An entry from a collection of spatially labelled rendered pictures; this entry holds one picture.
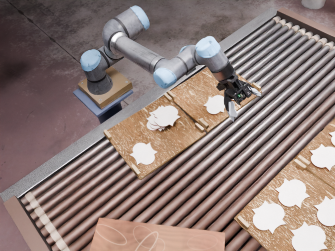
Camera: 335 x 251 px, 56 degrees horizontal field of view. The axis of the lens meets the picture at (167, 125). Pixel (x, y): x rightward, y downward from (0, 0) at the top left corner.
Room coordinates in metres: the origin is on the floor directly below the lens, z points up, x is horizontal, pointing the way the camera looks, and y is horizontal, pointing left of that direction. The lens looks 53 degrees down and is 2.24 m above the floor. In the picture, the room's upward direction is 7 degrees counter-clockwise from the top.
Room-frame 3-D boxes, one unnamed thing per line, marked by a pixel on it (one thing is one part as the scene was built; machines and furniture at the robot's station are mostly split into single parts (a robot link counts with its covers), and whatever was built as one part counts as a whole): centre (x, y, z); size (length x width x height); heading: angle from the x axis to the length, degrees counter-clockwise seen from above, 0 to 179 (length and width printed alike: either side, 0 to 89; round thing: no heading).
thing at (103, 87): (1.36, 0.37, 0.97); 0.15 x 0.15 x 0.10
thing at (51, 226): (1.08, -0.18, 0.90); 1.95 x 0.05 x 0.05; 126
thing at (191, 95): (1.18, -0.28, 0.93); 0.41 x 0.35 x 0.02; 122
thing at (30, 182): (1.30, -0.03, 0.89); 2.08 x 0.08 x 0.06; 126
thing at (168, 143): (0.95, 0.07, 0.93); 0.41 x 0.35 x 0.02; 121
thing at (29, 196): (1.24, -0.07, 0.90); 1.95 x 0.05 x 0.05; 126
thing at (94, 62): (1.36, 0.37, 1.09); 0.13 x 0.12 x 0.14; 128
